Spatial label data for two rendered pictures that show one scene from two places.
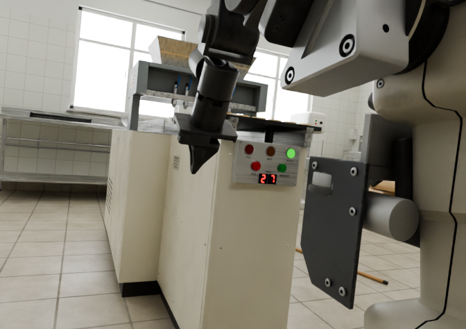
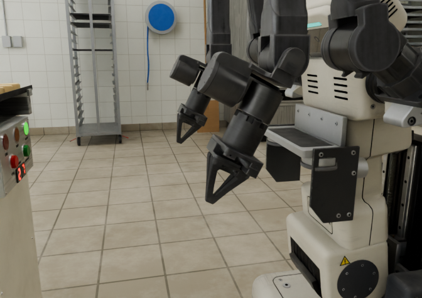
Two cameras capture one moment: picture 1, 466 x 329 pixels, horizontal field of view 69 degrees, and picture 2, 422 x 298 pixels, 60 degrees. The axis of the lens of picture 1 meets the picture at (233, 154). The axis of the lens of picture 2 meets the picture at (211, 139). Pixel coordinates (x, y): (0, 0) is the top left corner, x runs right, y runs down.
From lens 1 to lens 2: 0.81 m
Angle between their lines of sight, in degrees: 78
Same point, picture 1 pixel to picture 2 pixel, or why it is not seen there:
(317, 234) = (326, 194)
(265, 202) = (13, 202)
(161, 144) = not seen: outside the picture
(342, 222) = (346, 180)
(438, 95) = not seen: hidden behind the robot
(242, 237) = (10, 261)
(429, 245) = not seen: hidden behind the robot
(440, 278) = (360, 185)
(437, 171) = (364, 140)
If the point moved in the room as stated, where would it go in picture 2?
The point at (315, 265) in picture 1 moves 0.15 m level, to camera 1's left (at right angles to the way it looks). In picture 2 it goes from (326, 211) to (335, 249)
